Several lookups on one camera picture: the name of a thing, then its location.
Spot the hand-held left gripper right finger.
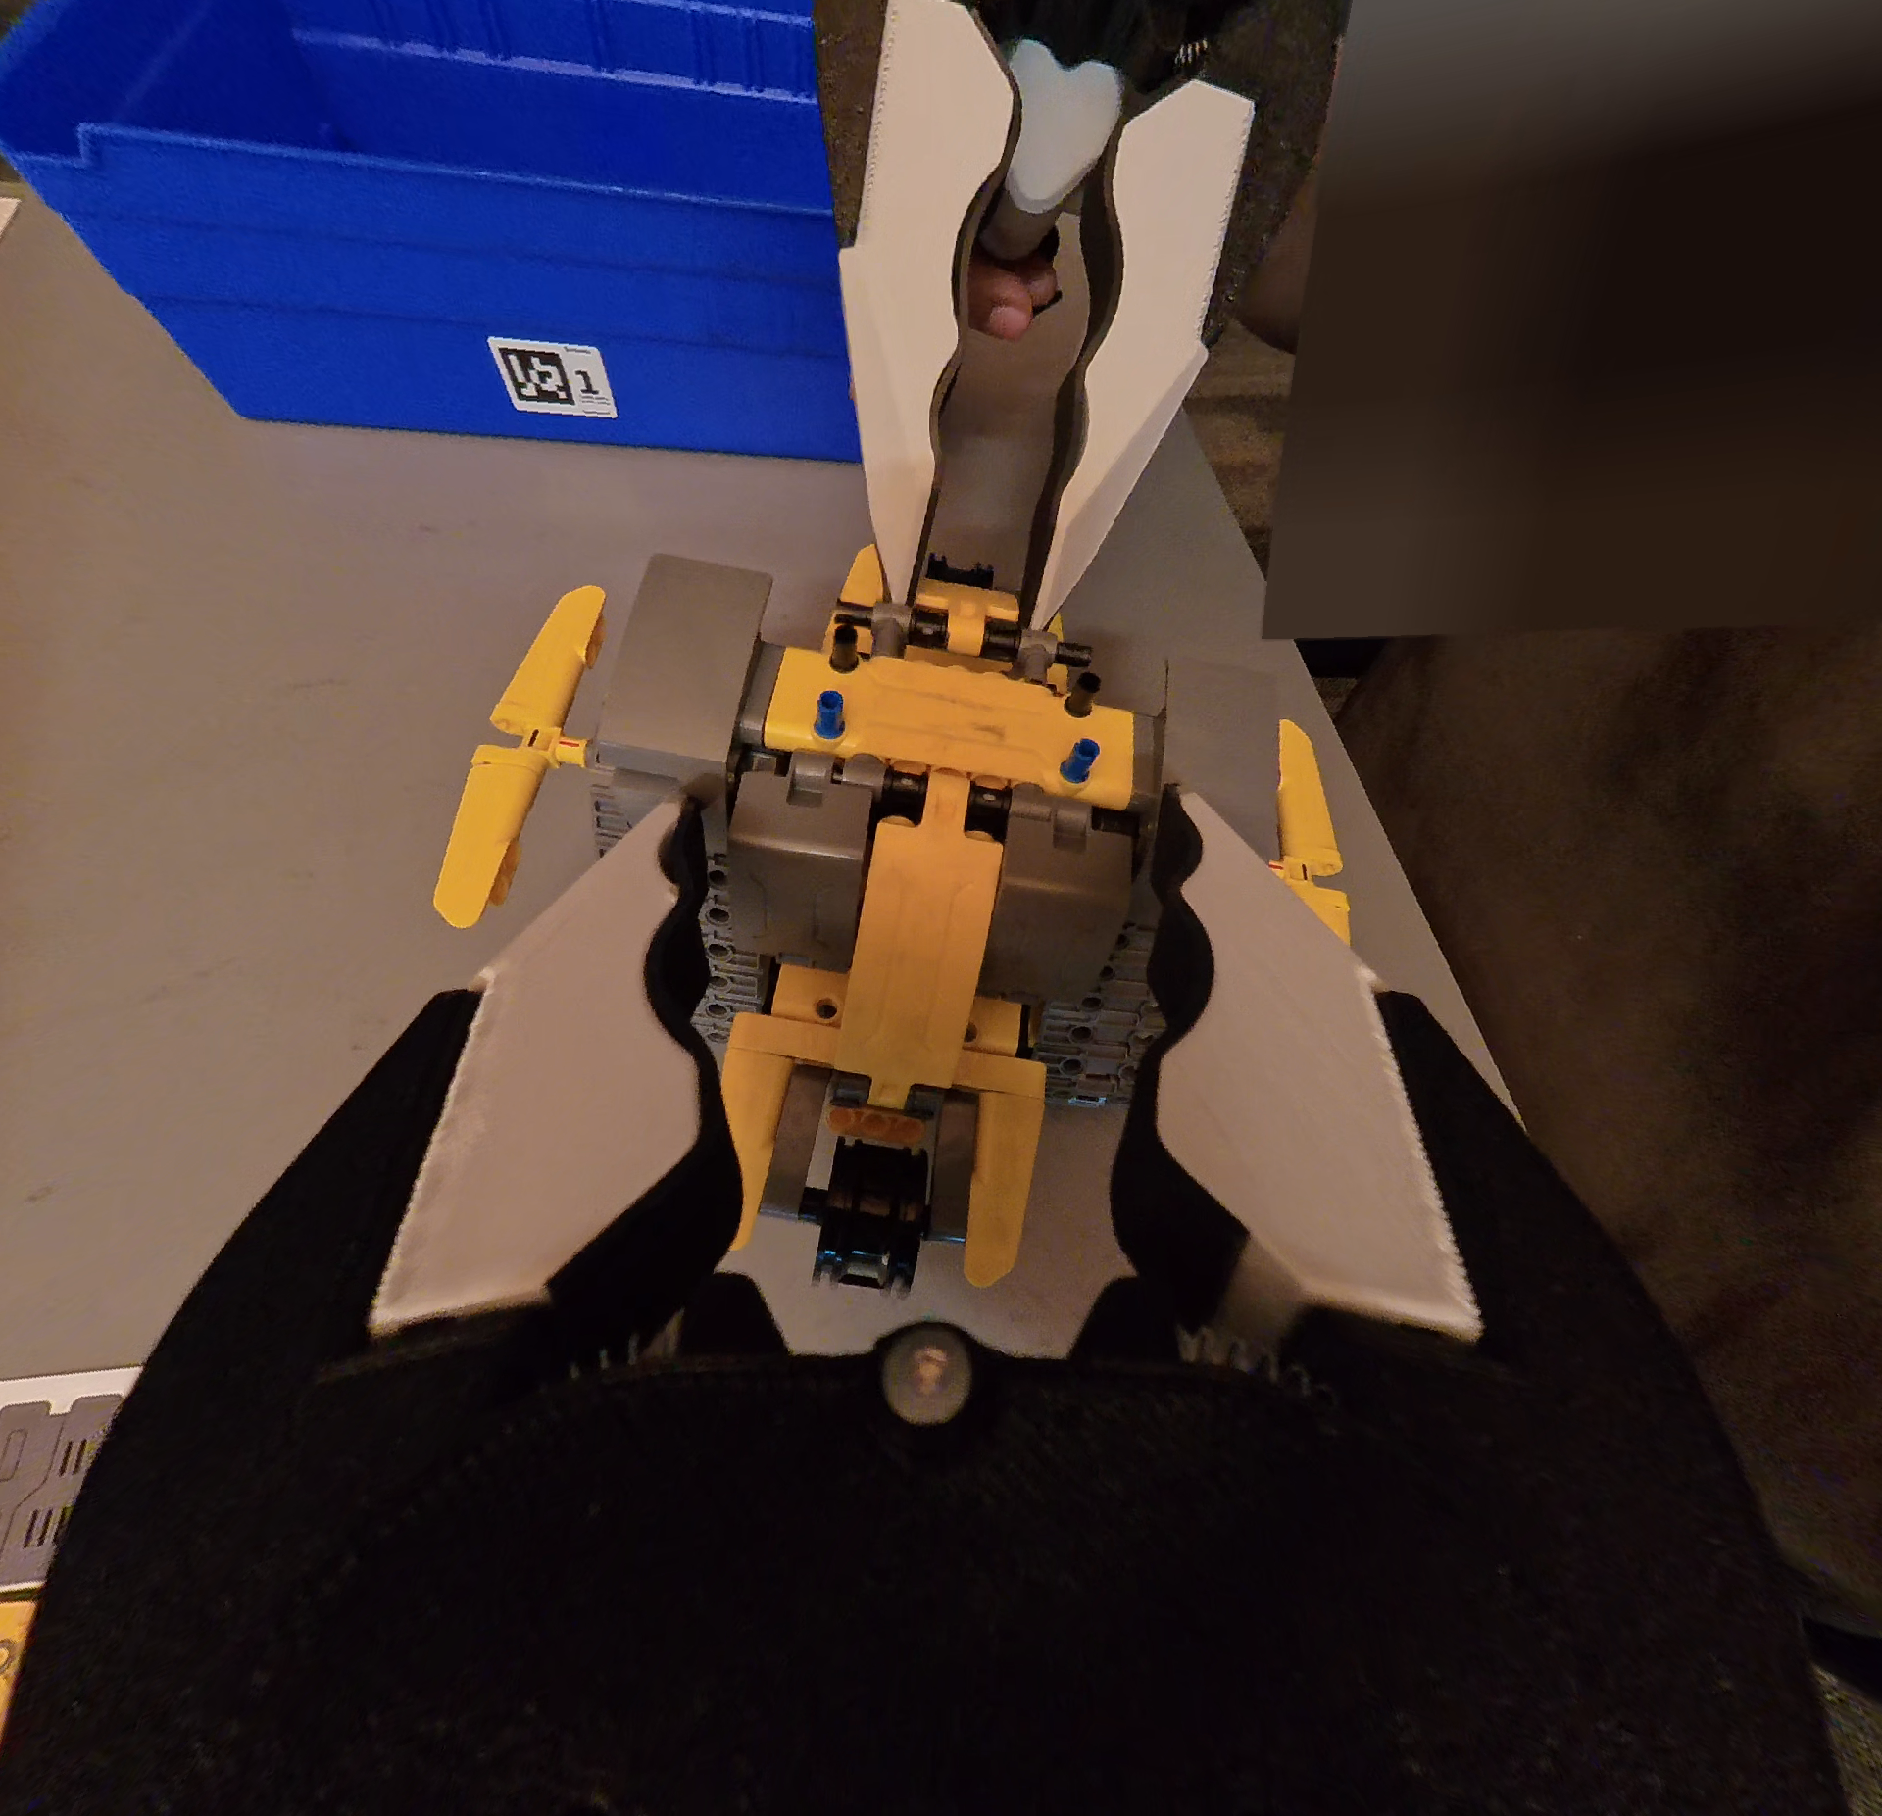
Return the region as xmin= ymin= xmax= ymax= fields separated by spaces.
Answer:
xmin=1107 ymin=790 xmax=1486 ymax=1352

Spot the person's right hand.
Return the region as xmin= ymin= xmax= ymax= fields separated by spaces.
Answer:
xmin=958 ymin=237 xmax=1064 ymax=347

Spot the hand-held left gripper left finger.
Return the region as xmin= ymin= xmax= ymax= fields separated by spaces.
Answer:
xmin=366 ymin=799 xmax=748 ymax=1336

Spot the yellow grey sticker sheet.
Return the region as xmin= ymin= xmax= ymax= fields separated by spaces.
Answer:
xmin=0 ymin=1376 xmax=136 ymax=1701

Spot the yellow tracked brick vehicle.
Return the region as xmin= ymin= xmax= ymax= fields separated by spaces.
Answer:
xmin=430 ymin=549 xmax=1355 ymax=1291

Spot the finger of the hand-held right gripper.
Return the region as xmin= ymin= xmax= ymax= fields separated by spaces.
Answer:
xmin=1025 ymin=79 xmax=1260 ymax=630
xmin=837 ymin=0 xmax=1024 ymax=592

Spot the blue plastic bin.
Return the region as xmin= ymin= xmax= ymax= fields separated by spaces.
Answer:
xmin=0 ymin=0 xmax=870 ymax=465

